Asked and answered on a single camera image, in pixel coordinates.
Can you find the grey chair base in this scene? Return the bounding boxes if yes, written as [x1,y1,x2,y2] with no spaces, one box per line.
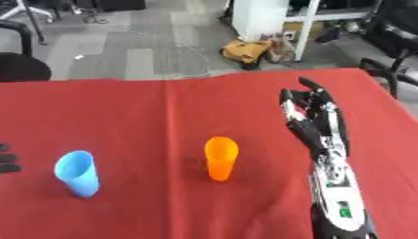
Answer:
[0,0,56,23]

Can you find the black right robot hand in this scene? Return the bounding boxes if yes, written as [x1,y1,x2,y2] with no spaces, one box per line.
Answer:
[277,76,352,156]

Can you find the yellow bag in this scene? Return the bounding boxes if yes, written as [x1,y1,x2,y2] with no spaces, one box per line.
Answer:
[218,39,276,70]

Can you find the white cabinet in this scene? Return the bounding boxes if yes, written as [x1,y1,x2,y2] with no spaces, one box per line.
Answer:
[230,0,291,43]

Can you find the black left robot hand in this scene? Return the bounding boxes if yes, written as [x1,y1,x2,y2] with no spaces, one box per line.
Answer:
[0,142,23,175]

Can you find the white floor cable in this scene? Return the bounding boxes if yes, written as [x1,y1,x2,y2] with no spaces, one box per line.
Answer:
[127,29,215,78]

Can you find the blue plastic cup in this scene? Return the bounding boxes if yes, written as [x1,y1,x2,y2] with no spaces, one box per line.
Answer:
[52,149,102,199]

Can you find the black office chair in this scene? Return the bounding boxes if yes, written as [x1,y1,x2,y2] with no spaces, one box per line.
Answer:
[0,20,54,83]

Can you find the black swivel chair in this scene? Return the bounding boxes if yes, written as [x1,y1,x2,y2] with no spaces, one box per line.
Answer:
[357,0,418,100]

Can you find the orange plastic cup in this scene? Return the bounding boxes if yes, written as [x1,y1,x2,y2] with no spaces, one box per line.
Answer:
[202,135,241,182]

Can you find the white table frame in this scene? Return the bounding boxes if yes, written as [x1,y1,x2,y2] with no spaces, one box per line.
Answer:
[282,0,381,63]

